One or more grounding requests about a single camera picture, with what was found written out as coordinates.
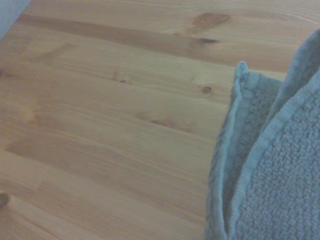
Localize grey towel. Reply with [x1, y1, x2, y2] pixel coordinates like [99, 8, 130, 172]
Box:
[204, 28, 320, 240]

